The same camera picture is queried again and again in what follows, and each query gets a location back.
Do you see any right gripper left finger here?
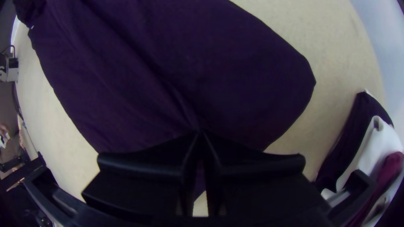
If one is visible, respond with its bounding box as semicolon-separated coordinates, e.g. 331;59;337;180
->
81;132;202;218

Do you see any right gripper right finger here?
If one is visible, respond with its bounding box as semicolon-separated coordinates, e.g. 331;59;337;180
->
202;132;330;218

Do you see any dark t-shirt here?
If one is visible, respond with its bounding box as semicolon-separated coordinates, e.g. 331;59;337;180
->
12;0;317;202

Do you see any pile of folded clothes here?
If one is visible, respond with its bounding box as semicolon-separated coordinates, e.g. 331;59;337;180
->
314;90;404;226

